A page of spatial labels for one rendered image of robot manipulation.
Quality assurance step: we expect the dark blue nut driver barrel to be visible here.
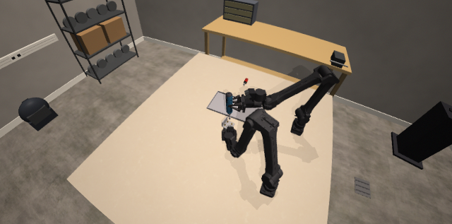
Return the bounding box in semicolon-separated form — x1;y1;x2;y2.
225;92;232;119

